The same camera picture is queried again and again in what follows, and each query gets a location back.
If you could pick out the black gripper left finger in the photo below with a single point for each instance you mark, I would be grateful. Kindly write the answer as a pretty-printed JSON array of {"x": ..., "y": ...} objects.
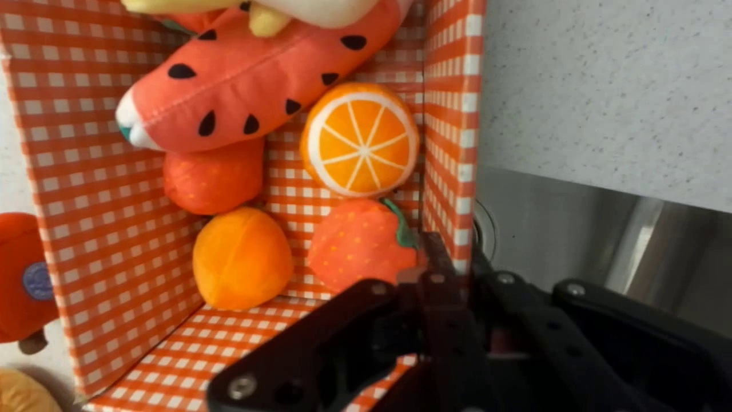
[{"x": 345, "y": 343}]

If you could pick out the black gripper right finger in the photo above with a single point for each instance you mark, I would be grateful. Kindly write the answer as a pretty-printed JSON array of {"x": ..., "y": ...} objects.
[{"x": 596, "y": 343}]

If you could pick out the orange gingham fabric basket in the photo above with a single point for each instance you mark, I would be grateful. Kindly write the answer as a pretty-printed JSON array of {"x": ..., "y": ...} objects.
[{"x": 100, "y": 230}]

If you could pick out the red plush strawberry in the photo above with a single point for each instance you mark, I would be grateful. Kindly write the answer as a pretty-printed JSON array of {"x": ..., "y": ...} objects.
[{"x": 357, "y": 242}]

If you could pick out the stainless steel sink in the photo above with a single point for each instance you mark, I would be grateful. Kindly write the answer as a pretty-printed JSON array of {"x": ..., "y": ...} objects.
[{"x": 596, "y": 236}]

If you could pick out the orange plush peach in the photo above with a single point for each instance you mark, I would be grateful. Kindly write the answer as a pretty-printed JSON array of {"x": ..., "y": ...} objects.
[{"x": 241, "y": 259}]

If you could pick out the orange slice plush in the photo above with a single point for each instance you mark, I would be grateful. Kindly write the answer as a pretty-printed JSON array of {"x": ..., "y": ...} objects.
[{"x": 361, "y": 139}]

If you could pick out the red-orange round plush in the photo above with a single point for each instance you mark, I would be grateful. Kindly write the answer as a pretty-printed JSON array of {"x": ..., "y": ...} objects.
[{"x": 214, "y": 178}]

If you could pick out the watermelon slice plush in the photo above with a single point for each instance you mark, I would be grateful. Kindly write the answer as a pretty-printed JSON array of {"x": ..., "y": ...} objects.
[{"x": 244, "y": 82}]

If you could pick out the red plush apple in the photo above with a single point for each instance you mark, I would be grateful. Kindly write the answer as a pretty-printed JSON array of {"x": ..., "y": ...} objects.
[{"x": 20, "y": 277}]

